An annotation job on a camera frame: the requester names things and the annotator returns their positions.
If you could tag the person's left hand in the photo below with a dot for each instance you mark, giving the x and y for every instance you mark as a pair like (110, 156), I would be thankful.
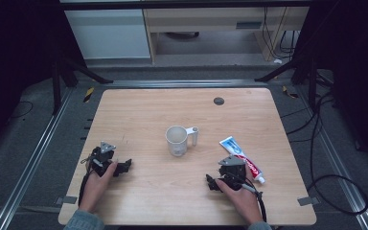
(96, 187)

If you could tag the grey table grommet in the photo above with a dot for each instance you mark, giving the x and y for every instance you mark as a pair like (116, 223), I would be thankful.
(218, 101)

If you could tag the toothpaste tube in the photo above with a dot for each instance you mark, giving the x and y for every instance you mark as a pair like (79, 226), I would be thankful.
(241, 156)

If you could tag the black metal stand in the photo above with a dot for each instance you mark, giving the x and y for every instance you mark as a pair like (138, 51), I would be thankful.
(64, 70)
(303, 70)

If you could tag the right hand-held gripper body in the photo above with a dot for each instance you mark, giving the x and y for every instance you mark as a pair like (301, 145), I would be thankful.
(233, 171)

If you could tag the grey tape piece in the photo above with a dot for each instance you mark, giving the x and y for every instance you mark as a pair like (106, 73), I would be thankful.
(308, 201)
(67, 200)

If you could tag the white cup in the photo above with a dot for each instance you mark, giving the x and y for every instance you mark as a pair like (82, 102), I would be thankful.
(177, 140)

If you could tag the yellow black floor tape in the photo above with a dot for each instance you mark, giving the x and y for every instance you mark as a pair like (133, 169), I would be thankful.
(289, 92)
(88, 94)

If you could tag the aluminium floor rail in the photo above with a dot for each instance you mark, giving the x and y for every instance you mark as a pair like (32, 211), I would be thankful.
(28, 159)
(335, 159)
(185, 83)

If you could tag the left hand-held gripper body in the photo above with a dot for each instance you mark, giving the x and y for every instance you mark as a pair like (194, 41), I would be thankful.
(101, 158)

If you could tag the white cabinet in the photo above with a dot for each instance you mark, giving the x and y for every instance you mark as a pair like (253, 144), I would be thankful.
(108, 33)

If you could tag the person's right hand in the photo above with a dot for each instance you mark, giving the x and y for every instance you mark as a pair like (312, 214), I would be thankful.
(241, 201)

